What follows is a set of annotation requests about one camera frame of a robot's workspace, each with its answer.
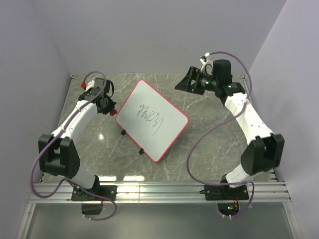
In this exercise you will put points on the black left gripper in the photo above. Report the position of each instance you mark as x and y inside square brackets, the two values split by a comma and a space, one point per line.
[111, 106]

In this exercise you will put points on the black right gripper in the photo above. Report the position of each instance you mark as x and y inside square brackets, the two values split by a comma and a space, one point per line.
[194, 74]

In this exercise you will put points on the red whiteboard eraser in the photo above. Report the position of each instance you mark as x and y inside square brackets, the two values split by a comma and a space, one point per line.
[113, 112]

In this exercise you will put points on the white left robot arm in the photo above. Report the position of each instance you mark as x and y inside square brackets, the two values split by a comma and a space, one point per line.
[58, 155]

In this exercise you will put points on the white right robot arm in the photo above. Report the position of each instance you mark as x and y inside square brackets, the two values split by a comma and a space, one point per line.
[264, 148]

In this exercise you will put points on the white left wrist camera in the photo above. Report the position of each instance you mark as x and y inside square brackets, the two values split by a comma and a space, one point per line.
[88, 85]

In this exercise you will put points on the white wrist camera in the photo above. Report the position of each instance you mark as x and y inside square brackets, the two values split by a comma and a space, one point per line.
[88, 85]
[207, 59]

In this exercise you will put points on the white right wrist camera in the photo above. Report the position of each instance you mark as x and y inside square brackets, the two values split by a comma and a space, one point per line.
[207, 59]

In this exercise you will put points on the white board with pink frame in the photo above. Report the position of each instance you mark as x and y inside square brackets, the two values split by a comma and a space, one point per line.
[152, 121]

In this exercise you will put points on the aluminium mounting rail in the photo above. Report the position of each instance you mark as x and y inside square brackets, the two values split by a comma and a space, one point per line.
[192, 192]

